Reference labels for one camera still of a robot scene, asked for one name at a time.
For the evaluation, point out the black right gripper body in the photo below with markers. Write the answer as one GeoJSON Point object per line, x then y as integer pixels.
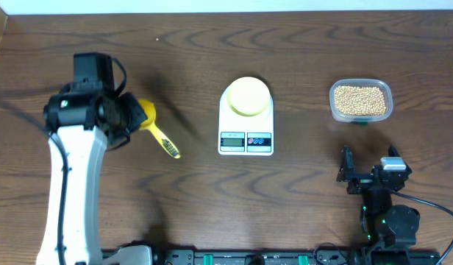
{"type": "Point", "coordinates": [359, 185]}

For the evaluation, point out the clear plastic container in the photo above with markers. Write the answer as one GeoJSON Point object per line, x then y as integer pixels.
{"type": "Point", "coordinates": [362, 83]}

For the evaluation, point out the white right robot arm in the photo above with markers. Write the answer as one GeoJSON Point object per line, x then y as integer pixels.
{"type": "Point", "coordinates": [391, 229]}

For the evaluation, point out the pale yellow bowl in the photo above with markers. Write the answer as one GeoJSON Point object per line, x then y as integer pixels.
{"type": "Point", "coordinates": [248, 96]}

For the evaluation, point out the soybeans pile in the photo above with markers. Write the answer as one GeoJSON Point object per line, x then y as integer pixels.
{"type": "Point", "coordinates": [360, 101]}

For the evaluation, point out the yellow measuring scoop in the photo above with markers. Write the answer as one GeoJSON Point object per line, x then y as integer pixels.
{"type": "Point", "coordinates": [150, 125]}

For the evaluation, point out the white digital kitchen scale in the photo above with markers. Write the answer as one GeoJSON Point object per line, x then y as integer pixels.
{"type": "Point", "coordinates": [245, 136]}

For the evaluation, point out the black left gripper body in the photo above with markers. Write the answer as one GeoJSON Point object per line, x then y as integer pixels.
{"type": "Point", "coordinates": [129, 112]}

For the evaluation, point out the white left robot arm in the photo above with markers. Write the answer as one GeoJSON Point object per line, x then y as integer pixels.
{"type": "Point", "coordinates": [83, 121]}

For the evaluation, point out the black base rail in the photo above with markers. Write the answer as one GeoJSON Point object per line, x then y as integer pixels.
{"type": "Point", "coordinates": [320, 256]}

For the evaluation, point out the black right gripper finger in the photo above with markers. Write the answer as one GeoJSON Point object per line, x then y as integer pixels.
{"type": "Point", "coordinates": [392, 151]}
{"type": "Point", "coordinates": [347, 170]}

